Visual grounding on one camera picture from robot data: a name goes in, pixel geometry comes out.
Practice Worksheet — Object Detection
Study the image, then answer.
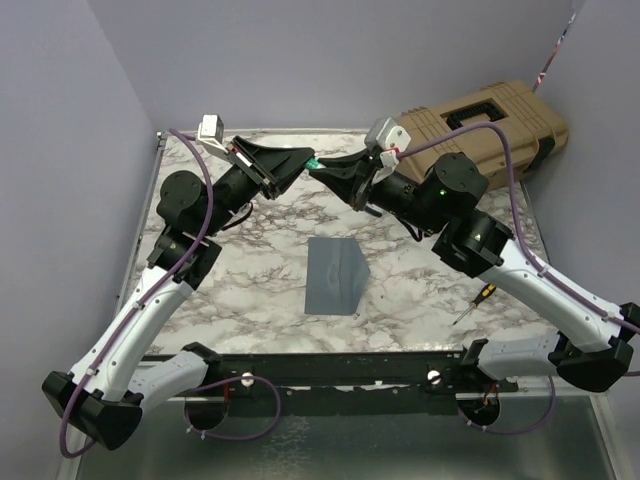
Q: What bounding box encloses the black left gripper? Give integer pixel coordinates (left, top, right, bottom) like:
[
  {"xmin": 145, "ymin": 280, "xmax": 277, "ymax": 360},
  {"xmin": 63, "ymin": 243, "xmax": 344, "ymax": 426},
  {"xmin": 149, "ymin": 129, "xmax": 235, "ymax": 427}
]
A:
[{"xmin": 201, "ymin": 136, "xmax": 316, "ymax": 238}]

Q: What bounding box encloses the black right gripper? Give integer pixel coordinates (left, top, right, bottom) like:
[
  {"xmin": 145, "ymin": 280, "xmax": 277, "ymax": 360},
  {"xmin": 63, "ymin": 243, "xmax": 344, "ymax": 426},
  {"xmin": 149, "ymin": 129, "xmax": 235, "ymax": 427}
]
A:
[{"xmin": 311, "ymin": 148, "xmax": 444, "ymax": 237}]

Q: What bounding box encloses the green white glue stick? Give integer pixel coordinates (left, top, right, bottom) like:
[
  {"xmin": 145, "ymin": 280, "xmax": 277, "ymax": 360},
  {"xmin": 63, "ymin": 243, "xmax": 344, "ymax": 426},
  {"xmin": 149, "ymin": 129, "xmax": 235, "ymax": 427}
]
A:
[{"xmin": 305, "ymin": 158, "xmax": 323, "ymax": 170}]

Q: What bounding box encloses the grey envelope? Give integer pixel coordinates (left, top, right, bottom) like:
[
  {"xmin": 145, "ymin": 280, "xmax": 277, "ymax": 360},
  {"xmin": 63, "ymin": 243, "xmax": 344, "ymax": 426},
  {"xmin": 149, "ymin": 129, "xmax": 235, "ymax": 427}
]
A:
[{"xmin": 304, "ymin": 237, "xmax": 370, "ymax": 316}]

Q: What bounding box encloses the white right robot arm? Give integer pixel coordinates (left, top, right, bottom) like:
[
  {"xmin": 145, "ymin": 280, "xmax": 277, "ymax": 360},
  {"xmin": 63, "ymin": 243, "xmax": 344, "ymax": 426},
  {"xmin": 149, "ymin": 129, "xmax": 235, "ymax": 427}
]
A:
[{"xmin": 310, "ymin": 153, "xmax": 639, "ymax": 393}]

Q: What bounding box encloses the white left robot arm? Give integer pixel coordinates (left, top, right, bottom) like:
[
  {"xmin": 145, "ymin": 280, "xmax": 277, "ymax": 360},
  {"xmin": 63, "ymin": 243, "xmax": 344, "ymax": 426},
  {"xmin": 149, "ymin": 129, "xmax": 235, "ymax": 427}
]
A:
[{"xmin": 42, "ymin": 136, "xmax": 315, "ymax": 459}]

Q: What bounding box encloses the yellow black screwdriver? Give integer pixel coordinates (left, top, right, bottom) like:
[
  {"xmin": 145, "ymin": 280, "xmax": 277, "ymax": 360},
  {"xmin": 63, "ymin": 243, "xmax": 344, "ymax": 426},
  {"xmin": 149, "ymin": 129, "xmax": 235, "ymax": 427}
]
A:
[{"xmin": 453, "ymin": 283, "xmax": 497, "ymax": 325}]

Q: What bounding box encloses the tan plastic toolbox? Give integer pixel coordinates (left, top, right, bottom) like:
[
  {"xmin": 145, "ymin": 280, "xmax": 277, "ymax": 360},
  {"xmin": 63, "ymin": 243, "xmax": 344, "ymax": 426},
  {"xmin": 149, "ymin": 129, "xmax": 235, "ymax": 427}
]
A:
[{"xmin": 396, "ymin": 80, "xmax": 569, "ymax": 190}]

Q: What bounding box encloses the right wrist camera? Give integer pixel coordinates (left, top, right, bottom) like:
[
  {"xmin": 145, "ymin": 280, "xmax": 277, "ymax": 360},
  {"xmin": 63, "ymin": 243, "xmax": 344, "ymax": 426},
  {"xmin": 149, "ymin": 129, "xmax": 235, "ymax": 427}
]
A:
[{"xmin": 364, "ymin": 117, "xmax": 411, "ymax": 172}]

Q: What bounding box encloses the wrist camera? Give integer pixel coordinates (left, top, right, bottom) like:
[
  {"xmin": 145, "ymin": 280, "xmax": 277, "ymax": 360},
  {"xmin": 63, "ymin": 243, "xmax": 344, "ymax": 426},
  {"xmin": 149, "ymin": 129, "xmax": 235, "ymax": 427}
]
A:
[
  {"xmin": 364, "ymin": 117, "xmax": 411, "ymax": 172},
  {"xmin": 196, "ymin": 114, "xmax": 225, "ymax": 151}
]

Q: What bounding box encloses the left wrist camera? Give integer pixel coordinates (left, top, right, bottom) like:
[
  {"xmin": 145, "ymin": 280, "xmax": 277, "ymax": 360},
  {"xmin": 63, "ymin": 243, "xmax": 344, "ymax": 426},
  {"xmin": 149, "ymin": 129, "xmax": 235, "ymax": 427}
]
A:
[{"xmin": 196, "ymin": 114, "xmax": 225, "ymax": 151}]

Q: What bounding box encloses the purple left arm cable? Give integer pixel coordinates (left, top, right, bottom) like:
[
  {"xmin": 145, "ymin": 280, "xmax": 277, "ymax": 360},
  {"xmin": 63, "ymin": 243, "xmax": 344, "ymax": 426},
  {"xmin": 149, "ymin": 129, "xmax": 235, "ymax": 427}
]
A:
[{"xmin": 58, "ymin": 128, "xmax": 281, "ymax": 459}]

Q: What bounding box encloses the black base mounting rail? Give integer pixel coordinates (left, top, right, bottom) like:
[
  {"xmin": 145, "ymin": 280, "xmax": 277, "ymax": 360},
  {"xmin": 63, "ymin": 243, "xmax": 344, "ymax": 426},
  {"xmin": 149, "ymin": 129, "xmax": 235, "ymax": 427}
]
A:
[{"xmin": 185, "ymin": 342, "xmax": 517, "ymax": 417}]

